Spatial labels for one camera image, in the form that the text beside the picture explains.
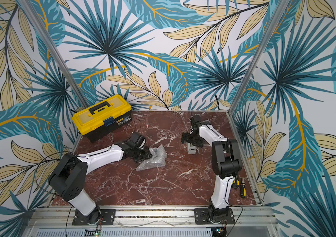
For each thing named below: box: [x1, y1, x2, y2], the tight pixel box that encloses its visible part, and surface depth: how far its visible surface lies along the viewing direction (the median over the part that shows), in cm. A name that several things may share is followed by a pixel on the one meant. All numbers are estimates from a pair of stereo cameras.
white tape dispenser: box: [187, 142, 197, 155], surface depth 97 cm
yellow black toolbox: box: [71, 94, 132, 143], surface depth 97 cm
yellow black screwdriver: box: [240, 177, 247, 199], surface depth 82 cm
